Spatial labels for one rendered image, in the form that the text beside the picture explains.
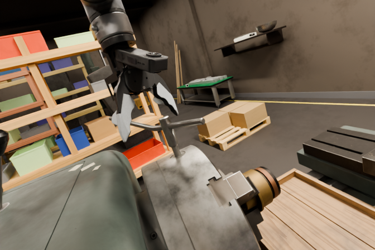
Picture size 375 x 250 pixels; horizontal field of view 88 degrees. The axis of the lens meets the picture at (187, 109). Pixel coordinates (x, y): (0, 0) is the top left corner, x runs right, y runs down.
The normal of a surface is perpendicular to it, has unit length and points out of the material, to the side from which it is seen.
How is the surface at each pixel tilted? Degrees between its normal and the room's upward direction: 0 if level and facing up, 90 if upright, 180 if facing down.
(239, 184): 39
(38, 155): 90
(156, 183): 16
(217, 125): 90
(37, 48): 90
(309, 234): 0
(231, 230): 58
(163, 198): 27
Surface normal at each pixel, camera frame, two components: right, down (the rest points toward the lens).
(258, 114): 0.48, 0.06
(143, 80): 0.70, -0.15
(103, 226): 0.17, -0.98
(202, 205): -0.01, -0.62
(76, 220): -0.30, -0.93
